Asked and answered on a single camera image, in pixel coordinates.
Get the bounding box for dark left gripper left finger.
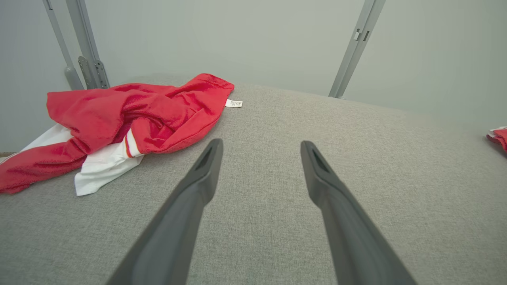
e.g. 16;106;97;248
106;138;224;285

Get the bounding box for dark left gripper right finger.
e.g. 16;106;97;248
300;140;417;285

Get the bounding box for red t-shirt with white sleeves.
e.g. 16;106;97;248
0;73;243;197

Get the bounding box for red shorts with white stripe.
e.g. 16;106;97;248
486;126;507;155

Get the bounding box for thin grey pole rounded foot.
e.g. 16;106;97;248
43;0;84;91

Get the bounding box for grey partition post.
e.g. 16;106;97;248
329;0;377;98
336;0;387;99

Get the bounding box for grey metal stand with bracket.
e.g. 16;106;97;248
65;0;110;89

